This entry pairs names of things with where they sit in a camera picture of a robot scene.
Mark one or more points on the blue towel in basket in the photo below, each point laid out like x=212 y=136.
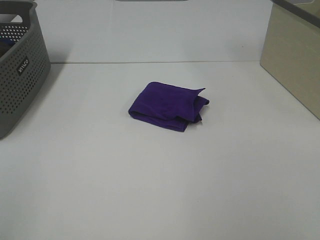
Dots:
x=7 y=41

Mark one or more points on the purple towel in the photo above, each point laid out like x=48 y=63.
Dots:
x=168 y=106

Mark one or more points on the grey perforated plastic basket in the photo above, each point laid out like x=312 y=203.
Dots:
x=25 y=66

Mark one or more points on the beige plastic bin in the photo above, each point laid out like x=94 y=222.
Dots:
x=291 y=50

